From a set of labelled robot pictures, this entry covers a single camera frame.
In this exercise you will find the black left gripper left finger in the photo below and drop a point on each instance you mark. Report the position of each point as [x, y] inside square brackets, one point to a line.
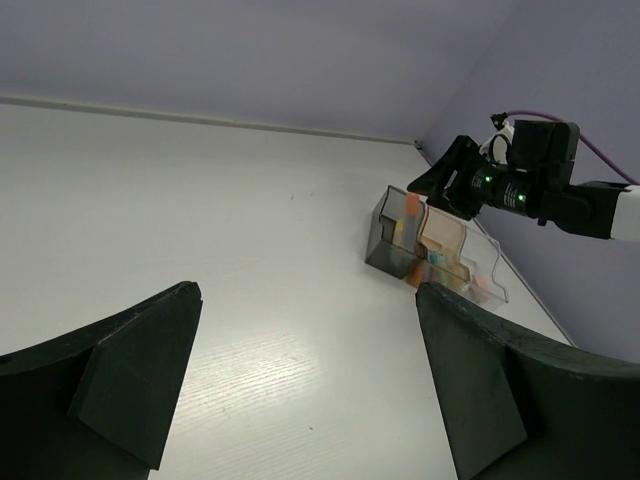
[98, 402]

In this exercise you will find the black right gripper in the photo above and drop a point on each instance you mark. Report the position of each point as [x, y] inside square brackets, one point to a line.
[465, 182]

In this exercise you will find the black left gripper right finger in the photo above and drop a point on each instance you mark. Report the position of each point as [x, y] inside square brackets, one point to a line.
[519, 405]

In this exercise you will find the clear orange-tipped highlighter pen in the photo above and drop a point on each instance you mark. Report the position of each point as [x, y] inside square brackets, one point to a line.
[412, 219]

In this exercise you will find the yellow highlighter pen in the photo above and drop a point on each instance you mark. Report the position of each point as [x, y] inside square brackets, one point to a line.
[399, 230]

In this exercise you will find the green highlighter pen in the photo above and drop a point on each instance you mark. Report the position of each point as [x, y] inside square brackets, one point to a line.
[437, 259]

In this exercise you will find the orange highlighter pen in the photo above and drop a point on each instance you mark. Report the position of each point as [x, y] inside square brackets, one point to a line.
[417, 276]

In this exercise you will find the pink mini stapler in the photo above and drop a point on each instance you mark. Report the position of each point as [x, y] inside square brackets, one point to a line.
[481, 286]

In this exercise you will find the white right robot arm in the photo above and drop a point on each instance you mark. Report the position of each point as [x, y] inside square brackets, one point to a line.
[525, 168]

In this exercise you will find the clear plastic container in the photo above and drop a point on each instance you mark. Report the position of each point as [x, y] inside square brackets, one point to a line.
[481, 255]

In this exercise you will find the smoky grey plastic container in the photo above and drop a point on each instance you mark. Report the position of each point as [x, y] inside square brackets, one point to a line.
[393, 234]

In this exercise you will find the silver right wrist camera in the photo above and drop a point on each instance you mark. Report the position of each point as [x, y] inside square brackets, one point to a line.
[496, 148]

